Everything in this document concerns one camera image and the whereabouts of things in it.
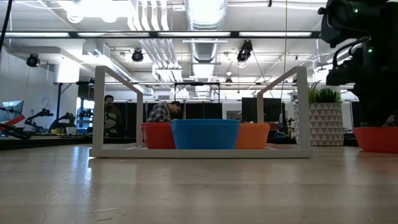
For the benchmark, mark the white perforated metal tray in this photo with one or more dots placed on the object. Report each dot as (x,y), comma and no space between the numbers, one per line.
(199,153)

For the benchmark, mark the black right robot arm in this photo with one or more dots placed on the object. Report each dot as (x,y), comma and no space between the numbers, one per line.
(342,21)

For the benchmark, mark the background black robot arm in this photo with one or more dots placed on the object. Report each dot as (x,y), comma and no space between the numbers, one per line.
(46,112)
(70,119)

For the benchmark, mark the silver ventilation duct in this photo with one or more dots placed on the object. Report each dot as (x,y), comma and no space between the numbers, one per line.
(205,49)

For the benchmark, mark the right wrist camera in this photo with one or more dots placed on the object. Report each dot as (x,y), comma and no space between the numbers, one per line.
(339,77)

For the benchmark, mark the orange plastic mini bowl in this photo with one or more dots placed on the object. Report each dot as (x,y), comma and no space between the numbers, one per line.
(253,137)

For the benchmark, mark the red plastic mini bowl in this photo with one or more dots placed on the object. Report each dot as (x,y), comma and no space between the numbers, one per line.
(376,140)
(157,137)

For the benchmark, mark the person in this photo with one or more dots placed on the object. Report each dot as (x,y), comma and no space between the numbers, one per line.
(160,113)
(111,118)
(391,120)

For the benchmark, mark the blue plastic mini bowl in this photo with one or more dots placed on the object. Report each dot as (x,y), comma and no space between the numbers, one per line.
(205,135)

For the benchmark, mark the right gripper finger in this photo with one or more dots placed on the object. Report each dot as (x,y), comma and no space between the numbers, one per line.
(370,105)

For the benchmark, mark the succulent in triangle-patterned pot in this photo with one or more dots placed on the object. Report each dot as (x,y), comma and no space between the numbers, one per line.
(326,124)

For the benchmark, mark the black ceiling spotlight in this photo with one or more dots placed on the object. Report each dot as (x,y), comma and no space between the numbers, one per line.
(32,60)
(137,55)
(245,51)

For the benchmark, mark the black background screen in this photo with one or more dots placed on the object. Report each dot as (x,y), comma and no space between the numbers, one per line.
(270,109)

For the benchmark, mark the red bar object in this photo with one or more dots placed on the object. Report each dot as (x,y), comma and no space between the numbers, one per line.
(14,121)

